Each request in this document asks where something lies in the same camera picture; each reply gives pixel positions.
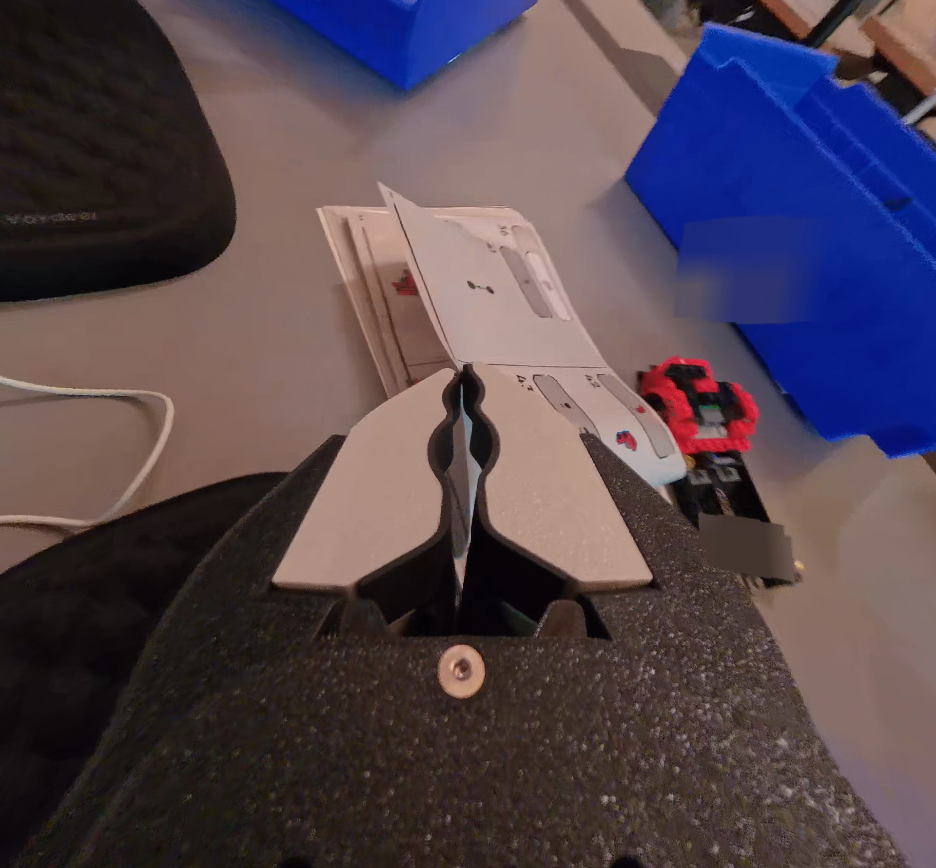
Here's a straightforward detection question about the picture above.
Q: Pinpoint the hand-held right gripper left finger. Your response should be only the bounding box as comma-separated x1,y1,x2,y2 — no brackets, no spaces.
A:
271,368,465,597

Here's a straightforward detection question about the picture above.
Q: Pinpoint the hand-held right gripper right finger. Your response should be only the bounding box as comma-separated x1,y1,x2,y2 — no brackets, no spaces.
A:
465,362,655,597

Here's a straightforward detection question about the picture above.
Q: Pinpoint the red and black lego car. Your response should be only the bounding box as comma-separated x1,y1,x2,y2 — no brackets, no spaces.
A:
636,356,801,587

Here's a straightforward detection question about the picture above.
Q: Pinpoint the lego instruction booklet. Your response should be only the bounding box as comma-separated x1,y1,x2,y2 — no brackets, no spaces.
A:
316,182,688,569

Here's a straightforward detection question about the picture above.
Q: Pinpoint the blue storage bin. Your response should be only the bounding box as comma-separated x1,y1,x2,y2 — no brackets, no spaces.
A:
625,23,936,460
164,0,571,90

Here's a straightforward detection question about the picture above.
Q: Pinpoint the white cable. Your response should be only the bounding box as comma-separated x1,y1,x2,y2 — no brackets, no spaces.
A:
0,374,175,529

